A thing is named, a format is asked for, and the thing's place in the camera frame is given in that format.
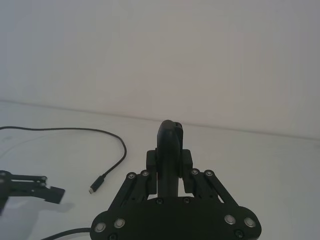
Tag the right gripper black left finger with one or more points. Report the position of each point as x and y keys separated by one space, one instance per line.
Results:
x=138 y=185

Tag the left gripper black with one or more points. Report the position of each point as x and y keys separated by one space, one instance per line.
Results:
x=2 y=190

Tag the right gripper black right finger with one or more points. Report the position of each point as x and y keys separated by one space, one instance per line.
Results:
x=210 y=185

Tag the white table cloth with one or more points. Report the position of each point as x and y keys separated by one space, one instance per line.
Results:
x=237 y=170

